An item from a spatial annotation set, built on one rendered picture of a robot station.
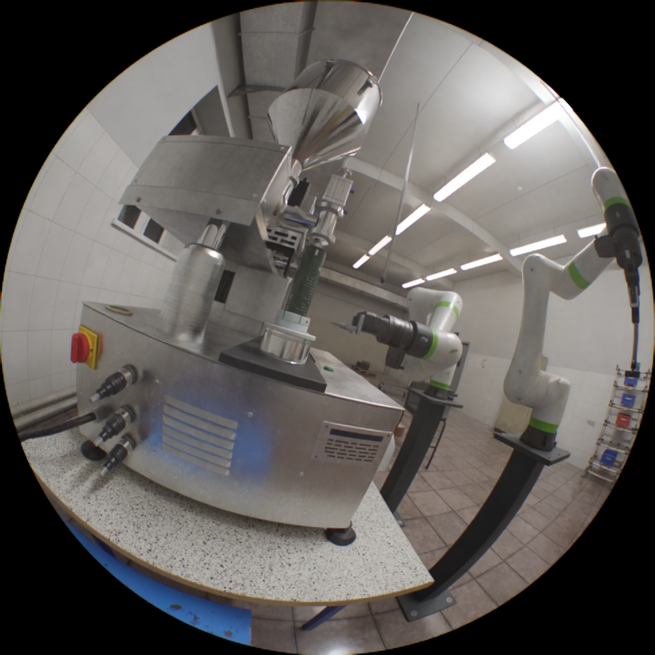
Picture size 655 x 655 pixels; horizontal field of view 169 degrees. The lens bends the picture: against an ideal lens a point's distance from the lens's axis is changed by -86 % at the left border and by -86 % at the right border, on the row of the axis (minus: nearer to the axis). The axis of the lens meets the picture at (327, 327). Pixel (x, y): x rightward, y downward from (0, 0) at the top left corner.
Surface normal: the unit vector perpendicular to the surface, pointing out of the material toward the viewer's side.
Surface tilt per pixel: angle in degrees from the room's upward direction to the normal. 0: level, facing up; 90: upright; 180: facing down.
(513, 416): 90
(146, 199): 90
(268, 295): 90
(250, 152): 90
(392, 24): 174
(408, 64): 180
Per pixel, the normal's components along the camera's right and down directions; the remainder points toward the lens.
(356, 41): -0.31, 0.95
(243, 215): 0.16, 0.02
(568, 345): -0.94, -0.29
